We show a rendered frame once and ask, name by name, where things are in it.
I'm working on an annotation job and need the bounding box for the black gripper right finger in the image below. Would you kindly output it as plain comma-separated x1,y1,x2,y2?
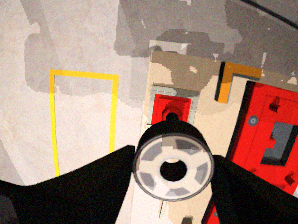
210,155,298,224

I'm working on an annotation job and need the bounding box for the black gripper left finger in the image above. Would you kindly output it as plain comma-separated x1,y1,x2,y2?
0,145,136,224

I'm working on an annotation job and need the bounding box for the black tyre with grey wheel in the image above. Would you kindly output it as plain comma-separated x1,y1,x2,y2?
132,120,216,201

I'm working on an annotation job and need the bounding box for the yellow tape outline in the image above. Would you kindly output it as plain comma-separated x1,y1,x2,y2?
49,69,118,177

